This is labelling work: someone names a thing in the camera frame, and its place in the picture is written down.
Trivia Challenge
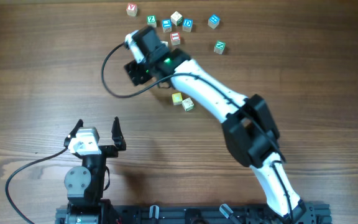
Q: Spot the green N letter block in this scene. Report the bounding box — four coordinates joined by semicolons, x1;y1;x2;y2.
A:
214;40;226;55

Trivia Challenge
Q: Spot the plain top green-sided block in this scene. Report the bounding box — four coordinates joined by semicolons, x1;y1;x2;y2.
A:
170;11;183;26

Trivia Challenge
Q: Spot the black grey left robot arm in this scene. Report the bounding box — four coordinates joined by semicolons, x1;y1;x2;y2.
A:
55;117;126;223

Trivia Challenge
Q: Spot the blue L letter block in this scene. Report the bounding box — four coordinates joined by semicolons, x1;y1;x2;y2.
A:
162;19;172;32

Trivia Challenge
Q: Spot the yellow O letter block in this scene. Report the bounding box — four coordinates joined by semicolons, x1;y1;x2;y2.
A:
172;93;183;105

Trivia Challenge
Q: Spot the blue 2 number block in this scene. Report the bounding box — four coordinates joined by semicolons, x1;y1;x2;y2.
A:
161;41;168;47

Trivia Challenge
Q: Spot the blue symbol block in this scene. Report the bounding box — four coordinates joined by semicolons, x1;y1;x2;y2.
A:
208;14;220;29

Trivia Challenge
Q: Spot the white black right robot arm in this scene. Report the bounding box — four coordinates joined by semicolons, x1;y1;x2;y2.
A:
124;26;306;223

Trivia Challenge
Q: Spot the green J letter block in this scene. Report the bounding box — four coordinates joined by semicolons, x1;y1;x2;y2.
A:
181;98;195;111

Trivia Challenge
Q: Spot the red E letter block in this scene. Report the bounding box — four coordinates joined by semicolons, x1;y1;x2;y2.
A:
170;32;181;45

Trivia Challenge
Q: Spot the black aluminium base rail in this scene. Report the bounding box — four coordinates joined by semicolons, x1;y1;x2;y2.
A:
55;202;333;224

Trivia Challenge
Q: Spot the red Y letter block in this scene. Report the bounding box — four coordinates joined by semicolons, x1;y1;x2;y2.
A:
126;3;138;17

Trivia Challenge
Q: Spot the blue D letter block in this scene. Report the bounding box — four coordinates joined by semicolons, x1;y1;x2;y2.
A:
182;19;193;32

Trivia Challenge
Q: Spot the green Z letter block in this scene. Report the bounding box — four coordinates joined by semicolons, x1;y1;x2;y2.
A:
147;15;157;28

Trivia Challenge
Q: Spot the black left camera cable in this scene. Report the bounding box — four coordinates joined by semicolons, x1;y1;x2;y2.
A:
4;146;70;224

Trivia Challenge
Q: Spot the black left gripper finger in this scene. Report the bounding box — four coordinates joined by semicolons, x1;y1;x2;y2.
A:
111;116;126;151
63;119;83;147

